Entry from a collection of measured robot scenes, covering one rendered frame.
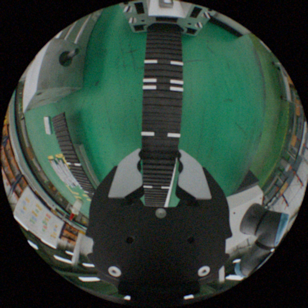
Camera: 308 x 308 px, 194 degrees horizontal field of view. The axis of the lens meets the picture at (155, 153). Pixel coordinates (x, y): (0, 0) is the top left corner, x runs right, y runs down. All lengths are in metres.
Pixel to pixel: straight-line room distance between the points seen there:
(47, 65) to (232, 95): 0.28
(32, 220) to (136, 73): 3.15
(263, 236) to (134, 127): 0.50
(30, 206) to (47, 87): 2.92
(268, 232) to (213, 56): 0.49
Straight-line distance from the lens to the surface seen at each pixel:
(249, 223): 0.47
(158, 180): 0.16
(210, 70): 0.18
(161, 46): 0.16
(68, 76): 0.18
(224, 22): 0.28
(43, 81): 0.15
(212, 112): 0.17
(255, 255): 0.45
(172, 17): 0.17
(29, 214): 3.06
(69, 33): 0.22
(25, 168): 1.59
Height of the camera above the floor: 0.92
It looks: 59 degrees down
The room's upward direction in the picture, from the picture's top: 178 degrees counter-clockwise
